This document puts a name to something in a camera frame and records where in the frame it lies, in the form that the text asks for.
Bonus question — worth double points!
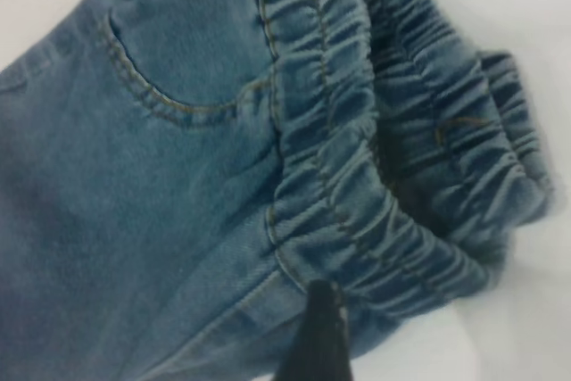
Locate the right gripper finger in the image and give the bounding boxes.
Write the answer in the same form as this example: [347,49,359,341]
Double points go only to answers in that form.
[275,279,354,381]

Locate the blue denim shorts with print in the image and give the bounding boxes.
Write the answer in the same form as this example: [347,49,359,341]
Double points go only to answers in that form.
[0,0,554,381]

